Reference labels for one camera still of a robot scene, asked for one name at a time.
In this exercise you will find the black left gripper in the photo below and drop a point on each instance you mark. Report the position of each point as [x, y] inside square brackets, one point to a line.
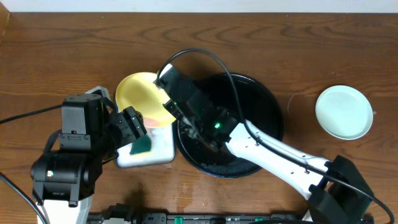
[131, 123]

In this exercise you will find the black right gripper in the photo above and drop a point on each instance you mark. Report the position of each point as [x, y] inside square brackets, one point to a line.
[174, 109]

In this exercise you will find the green yellow sponge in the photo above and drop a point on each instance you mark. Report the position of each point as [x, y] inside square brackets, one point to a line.
[142, 145]

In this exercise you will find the yellow plate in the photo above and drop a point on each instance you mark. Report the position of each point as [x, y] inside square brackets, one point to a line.
[139, 91]

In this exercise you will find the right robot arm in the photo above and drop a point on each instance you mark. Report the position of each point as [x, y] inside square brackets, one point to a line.
[335, 191]

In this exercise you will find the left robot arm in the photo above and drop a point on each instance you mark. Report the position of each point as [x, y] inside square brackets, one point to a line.
[65, 174]

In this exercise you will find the black rectangular soap tray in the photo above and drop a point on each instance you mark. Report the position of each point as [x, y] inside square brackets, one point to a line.
[162, 152]

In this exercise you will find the round black tray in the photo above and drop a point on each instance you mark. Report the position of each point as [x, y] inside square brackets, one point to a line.
[259, 106]

